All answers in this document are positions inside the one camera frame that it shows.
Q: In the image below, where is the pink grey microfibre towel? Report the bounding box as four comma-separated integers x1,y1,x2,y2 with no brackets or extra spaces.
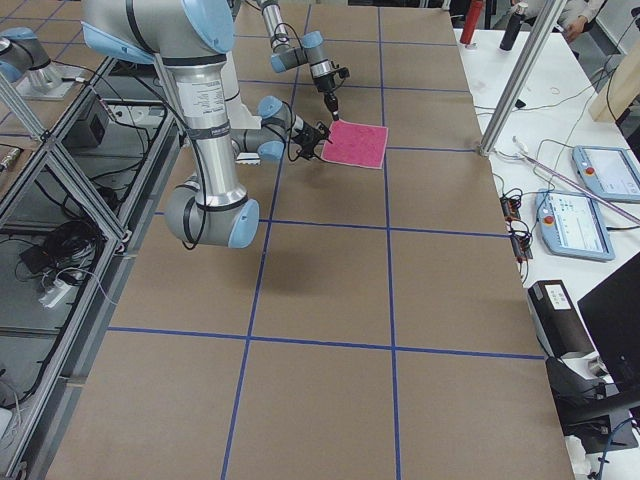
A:
321,120,388,170

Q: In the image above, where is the near blue teach pendant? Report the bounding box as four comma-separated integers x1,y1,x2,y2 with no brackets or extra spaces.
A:
535,190,615,262

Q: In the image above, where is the black box with label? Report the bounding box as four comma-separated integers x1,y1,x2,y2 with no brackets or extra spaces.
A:
527,279,595,359

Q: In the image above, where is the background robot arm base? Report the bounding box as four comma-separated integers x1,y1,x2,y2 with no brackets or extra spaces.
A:
1,27,74,101

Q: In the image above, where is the far blue teach pendant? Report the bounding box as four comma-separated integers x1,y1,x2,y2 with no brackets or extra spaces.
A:
572,146,639,203

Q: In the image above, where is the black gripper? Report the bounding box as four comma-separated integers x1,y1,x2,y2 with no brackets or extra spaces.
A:
313,73,340,121
293,121,331,149

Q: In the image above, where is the red bottle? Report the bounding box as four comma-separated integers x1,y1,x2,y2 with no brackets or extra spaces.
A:
460,0,485,45

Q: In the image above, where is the black monitor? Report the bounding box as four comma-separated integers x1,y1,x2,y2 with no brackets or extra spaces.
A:
578,254,639,389

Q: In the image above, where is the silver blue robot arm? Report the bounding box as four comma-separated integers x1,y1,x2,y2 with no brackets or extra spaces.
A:
257,1,350,121
82,1,329,248

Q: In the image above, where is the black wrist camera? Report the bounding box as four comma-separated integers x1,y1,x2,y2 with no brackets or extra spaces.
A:
288,146,320,162
333,65,350,80

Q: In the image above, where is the person in white shirt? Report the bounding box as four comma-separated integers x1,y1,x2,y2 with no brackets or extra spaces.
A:
525,0,606,36

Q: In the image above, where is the blue teach pendant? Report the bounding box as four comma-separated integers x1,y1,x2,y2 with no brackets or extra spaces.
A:
535,190,615,262
572,146,639,203

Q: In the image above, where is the small circuit board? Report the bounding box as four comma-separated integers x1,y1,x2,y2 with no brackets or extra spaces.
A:
500,196,521,222

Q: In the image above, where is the wooden beam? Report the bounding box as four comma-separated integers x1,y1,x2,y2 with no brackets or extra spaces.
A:
588,0,640,124

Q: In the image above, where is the aluminium frame post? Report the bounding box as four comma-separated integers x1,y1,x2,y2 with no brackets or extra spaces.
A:
478,0,566,157

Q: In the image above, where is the black bottle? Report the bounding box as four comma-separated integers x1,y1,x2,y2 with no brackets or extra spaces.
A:
499,1,528,51

